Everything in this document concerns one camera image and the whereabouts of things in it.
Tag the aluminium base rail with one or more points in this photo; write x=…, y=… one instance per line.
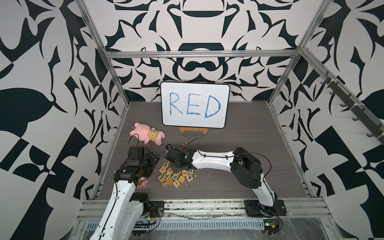
x=93, y=210

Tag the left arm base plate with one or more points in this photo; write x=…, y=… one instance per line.
x=153, y=209

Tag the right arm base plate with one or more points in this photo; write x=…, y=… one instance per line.
x=255, y=209

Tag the pink plush bear toy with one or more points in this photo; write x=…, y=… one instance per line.
x=146, y=134

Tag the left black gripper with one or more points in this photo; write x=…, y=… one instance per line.
x=153, y=158

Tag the wooden block purple P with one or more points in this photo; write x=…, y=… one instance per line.
x=189, y=177

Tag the wall hook rack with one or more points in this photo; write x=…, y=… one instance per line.
x=351, y=102

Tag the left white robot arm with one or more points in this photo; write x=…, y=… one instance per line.
x=125, y=205

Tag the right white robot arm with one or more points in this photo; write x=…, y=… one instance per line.
x=246, y=168

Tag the small wooden easel stand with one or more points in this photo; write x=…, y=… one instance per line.
x=193, y=129

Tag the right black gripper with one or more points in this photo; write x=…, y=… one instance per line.
x=173, y=168

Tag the electronics board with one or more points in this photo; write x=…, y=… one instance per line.
x=145, y=225
x=272, y=226

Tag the whiteboard with RED writing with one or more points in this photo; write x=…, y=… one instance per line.
x=194, y=104

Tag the right electronics board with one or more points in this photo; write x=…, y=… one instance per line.
x=272, y=226

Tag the left electronics board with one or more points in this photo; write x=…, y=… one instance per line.
x=145, y=225

